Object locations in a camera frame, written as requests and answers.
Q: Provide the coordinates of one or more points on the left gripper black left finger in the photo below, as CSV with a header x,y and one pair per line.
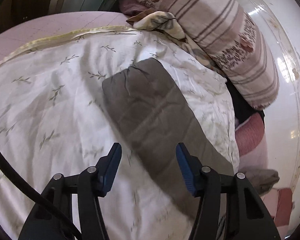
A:
x,y
91,184

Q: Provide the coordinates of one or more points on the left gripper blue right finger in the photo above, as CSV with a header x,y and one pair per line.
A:
x,y
246,215

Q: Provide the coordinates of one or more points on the brown quilted hooded jacket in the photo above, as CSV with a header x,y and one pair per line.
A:
x,y
153,117

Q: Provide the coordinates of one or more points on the black clothing behind bolster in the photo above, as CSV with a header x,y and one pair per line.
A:
x,y
242,109

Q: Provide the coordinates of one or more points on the pink cylindrical bolster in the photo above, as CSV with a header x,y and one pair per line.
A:
x,y
252,145

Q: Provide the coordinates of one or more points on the white floral bed quilt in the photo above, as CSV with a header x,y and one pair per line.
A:
x,y
52,120

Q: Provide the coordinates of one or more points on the pink mattress edge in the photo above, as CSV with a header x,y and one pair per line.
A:
x,y
56,24

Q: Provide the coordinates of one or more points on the floral cloth under pillow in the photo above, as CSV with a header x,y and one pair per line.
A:
x,y
166,23

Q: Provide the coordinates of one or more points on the striped floral pillow left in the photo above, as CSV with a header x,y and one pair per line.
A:
x,y
227,33

